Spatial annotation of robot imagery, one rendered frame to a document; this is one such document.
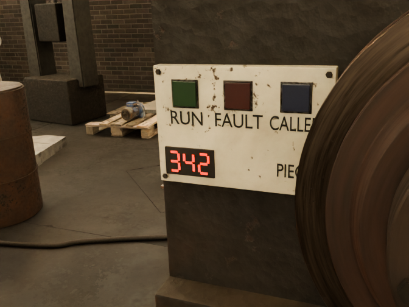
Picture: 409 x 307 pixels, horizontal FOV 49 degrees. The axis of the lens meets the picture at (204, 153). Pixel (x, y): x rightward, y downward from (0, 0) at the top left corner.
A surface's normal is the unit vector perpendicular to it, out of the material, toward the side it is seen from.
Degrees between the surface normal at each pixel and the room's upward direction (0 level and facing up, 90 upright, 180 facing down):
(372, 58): 90
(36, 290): 0
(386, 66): 90
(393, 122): 59
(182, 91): 90
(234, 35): 90
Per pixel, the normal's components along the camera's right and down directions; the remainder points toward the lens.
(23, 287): -0.04, -0.95
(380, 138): -0.92, -0.31
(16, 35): -0.36, 0.30
